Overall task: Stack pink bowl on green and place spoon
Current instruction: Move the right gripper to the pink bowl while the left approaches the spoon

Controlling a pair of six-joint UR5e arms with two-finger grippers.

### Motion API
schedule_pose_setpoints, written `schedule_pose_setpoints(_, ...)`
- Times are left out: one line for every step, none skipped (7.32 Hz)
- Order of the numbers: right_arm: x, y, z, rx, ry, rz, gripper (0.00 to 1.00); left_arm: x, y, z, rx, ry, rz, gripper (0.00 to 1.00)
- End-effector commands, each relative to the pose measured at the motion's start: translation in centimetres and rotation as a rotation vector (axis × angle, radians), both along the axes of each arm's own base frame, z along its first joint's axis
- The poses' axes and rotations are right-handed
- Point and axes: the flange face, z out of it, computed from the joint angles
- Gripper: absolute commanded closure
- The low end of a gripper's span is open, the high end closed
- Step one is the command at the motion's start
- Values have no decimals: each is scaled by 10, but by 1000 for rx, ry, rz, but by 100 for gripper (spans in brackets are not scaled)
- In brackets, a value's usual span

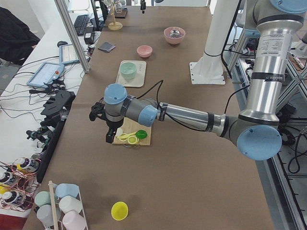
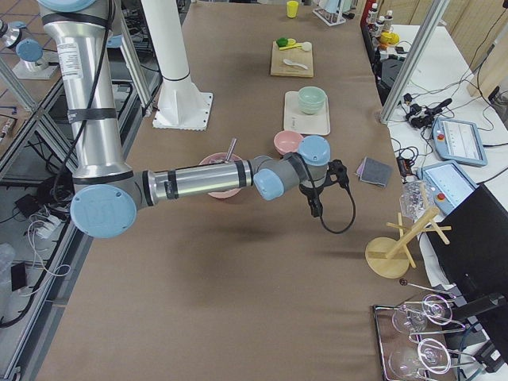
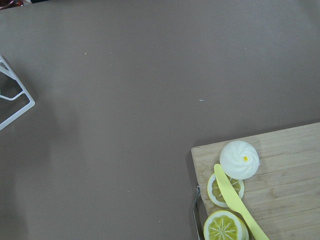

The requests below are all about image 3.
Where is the white toy steamed bun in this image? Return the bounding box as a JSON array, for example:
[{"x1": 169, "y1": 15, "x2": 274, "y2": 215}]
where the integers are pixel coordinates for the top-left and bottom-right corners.
[{"x1": 219, "y1": 140, "x2": 260, "y2": 180}]

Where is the lemon slice under knife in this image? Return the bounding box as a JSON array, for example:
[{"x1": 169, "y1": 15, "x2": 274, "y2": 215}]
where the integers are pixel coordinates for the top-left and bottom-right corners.
[{"x1": 206, "y1": 173, "x2": 245, "y2": 208}]

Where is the yellow plastic knife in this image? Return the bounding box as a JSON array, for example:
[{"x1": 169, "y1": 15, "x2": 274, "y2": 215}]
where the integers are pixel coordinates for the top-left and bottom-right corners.
[{"x1": 214, "y1": 163, "x2": 269, "y2": 240}]

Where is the lemon half toy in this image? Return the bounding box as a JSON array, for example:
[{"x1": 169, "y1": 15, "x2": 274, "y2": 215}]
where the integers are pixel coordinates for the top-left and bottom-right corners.
[{"x1": 203, "y1": 210, "x2": 250, "y2": 240}]

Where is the bamboo cutting board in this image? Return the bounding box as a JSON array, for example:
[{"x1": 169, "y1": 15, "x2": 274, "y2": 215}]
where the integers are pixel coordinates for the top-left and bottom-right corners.
[{"x1": 191, "y1": 122, "x2": 320, "y2": 240}]

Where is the metal wire stand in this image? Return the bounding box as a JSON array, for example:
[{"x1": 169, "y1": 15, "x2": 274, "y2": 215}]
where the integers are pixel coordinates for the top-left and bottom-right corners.
[{"x1": 192, "y1": 186, "x2": 201, "y2": 240}]

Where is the white wire cup rack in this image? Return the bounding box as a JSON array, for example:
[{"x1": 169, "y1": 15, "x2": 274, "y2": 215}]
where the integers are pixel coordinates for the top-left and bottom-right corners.
[{"x1": 0, "y1": 57, "x2": 35, "y2": 130}]

